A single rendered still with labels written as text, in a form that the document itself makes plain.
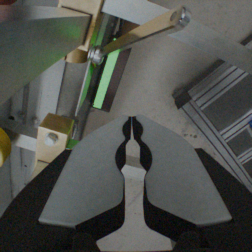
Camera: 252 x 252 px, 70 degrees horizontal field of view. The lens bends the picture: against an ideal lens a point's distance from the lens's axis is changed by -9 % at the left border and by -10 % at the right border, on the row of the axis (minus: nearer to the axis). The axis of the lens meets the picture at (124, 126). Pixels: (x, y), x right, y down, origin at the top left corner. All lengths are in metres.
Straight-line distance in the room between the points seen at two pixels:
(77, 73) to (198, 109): 0.73
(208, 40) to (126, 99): 0.98
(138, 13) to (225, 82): 0.83
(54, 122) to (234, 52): 0.29
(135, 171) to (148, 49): 0.86
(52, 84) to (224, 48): 0.43
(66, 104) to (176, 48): 0.81
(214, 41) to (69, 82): 0.31
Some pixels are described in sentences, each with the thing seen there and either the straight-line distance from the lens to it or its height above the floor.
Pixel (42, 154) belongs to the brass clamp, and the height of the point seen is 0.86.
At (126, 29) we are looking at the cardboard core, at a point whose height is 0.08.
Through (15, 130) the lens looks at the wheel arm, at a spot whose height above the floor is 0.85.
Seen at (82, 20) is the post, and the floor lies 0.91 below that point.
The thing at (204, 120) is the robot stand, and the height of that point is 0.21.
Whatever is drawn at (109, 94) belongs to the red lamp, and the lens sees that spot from 0.45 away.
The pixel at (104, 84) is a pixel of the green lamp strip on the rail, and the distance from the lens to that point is 0.44.
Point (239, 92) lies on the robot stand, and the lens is 1.13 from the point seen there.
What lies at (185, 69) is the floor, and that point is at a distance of 1.20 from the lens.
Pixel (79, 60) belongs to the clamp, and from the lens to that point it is 0.27.
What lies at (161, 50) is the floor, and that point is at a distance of 1.15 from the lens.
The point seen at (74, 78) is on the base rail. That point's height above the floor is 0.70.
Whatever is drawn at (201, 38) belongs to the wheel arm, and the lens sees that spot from 0.27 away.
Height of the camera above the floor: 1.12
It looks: 59 degrees down
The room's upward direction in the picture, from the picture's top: 178 degrees counter-clockwise
